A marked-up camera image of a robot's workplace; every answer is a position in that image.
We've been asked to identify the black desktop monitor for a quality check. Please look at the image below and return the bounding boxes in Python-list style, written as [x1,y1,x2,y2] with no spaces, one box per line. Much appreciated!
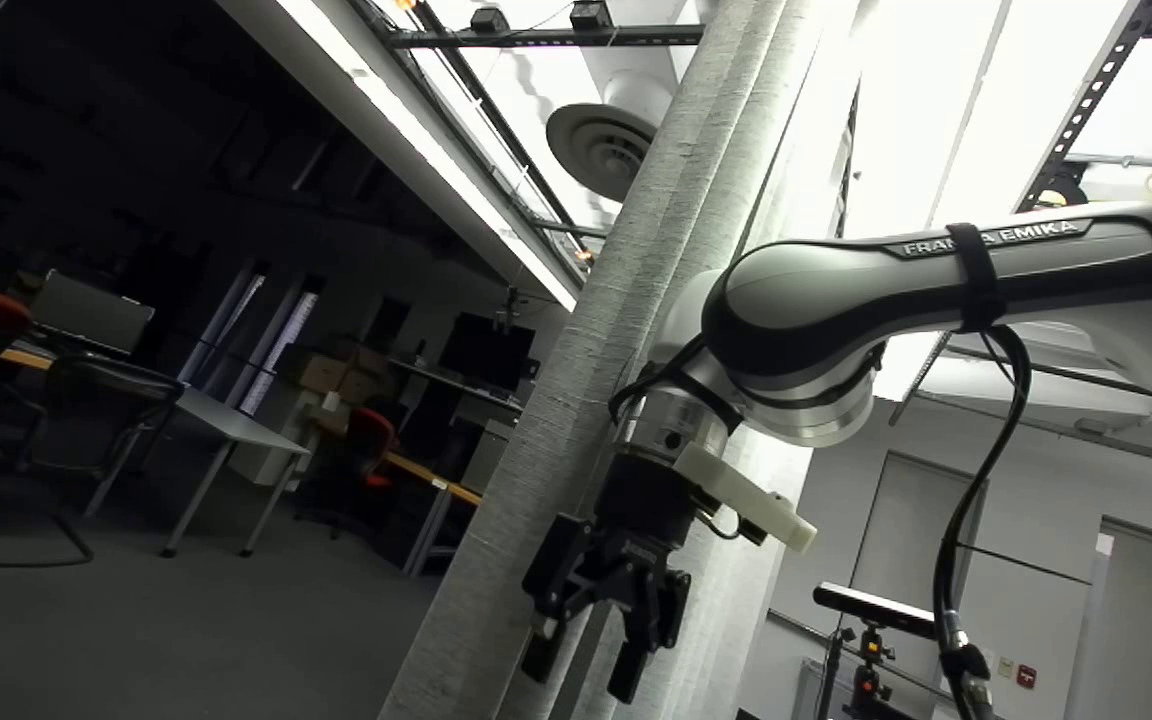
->
[437,314,539,398]

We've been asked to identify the grey laptop screen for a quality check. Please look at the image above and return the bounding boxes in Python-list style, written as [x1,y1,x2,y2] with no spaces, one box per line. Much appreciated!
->
[27,268,160,359]

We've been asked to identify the black velcro strap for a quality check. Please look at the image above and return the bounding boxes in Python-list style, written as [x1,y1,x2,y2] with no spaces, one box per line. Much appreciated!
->
[943,222,1009,331]

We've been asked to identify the long ceiling light strip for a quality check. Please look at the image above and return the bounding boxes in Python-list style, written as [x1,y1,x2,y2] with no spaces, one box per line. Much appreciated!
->
[219,0,588,314]

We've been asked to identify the orange office chair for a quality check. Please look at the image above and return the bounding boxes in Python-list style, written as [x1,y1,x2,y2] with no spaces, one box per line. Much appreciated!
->
[298,402,403,538]

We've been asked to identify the black perforated ceiling strut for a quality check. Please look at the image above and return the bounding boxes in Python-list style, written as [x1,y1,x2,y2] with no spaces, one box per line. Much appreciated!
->
[1015,0,1152,216]

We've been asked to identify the wooden table with metal legs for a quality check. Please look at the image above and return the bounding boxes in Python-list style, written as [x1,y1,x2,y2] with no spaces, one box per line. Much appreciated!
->
[378,447,487,579]

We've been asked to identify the grey folding table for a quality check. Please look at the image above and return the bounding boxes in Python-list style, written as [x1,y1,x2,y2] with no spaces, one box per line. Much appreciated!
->
[155,388,313,561]

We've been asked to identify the black curtain rail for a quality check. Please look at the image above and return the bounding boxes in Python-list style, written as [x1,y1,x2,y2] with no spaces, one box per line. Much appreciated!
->
[387,0,709,54]

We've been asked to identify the black camera tripod head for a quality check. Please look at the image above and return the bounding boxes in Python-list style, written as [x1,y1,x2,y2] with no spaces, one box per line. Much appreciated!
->
[838,623,902,720]

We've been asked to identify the round ceiling air vent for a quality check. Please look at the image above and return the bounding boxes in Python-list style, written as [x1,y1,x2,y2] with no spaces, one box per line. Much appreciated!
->
[543,99,664,205]

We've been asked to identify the plain grey door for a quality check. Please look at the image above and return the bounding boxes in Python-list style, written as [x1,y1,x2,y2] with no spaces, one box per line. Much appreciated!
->
[850,447,992,720]

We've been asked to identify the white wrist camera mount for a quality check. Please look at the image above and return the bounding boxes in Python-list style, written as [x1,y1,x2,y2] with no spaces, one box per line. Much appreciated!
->
[673,440,823,557]

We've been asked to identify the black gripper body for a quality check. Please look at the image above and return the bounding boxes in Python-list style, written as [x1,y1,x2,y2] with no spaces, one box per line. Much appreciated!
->
[584,446,726,592]

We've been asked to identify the dark office desk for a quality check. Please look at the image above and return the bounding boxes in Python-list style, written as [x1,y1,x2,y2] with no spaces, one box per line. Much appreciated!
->
[0,339,188,526]

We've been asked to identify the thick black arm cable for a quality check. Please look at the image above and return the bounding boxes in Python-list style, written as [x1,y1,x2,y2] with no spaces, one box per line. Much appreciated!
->
[927,318,1040,720]

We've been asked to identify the black stereo camera bar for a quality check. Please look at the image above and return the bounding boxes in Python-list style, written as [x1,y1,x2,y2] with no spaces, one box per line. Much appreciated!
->
[809,579,943,646]

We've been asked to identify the stacked cardboard boxes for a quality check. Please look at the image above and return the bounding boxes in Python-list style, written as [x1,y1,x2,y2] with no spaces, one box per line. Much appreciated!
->
[296,347,392,404]

